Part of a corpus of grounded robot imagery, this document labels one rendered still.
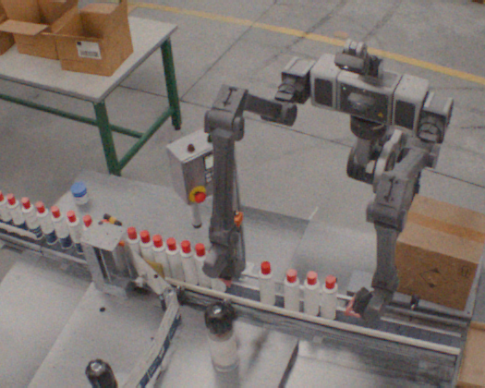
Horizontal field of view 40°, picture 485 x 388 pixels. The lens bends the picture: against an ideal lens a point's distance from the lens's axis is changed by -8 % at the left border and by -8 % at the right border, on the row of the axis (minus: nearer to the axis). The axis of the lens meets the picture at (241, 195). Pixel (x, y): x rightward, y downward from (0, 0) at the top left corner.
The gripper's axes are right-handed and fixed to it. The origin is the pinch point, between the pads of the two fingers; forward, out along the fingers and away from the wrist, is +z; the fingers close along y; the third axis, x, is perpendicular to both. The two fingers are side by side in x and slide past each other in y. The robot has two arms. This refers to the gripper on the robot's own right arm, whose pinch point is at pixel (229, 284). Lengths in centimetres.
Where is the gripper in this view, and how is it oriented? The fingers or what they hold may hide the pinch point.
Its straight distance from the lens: 235.1
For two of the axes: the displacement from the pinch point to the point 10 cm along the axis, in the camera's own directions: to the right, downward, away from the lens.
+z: 0.7, 7.1, 7.0
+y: 9.3, 2.2, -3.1
